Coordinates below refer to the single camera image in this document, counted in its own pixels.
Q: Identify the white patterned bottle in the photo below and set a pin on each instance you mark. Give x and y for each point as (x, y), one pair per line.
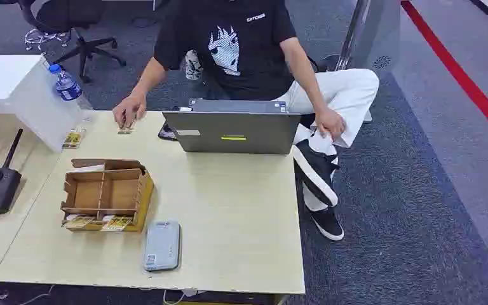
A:
(193, 65)

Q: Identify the red floor tape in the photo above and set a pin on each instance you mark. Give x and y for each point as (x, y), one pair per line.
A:
(458, 73)

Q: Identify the person's left hand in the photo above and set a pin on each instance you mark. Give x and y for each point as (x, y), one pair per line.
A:
(329, 122)

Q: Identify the person's right hand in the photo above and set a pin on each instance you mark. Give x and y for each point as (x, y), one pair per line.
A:
(128, 109)

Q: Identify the person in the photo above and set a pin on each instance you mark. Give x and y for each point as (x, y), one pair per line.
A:
(244, 50)

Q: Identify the white cabinet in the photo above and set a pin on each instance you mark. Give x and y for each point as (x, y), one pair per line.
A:
(21, 94)

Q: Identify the metal pole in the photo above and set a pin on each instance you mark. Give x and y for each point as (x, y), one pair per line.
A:
(351, 33)

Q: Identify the grey laptop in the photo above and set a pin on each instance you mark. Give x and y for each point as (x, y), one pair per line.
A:
(233, 130)

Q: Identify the dark phone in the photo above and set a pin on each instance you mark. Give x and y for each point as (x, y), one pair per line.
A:
(166, 132)

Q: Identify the wooden card box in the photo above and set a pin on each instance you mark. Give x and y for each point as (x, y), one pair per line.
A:
(107, 193)

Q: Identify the clear water bottle blue cap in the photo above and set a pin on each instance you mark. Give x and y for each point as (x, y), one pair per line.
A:
(67, 86)

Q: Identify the grey flat power bank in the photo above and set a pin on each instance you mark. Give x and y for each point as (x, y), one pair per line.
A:
(162, 246)

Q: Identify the yellow card stack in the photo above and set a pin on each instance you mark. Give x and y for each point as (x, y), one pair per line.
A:
(73, 139)

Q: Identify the yellow printed card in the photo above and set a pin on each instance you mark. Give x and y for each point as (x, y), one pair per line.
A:
(78, 222)
(117, 223)

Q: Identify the black office chair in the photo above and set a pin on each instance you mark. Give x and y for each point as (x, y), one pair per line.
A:
(80, 25)

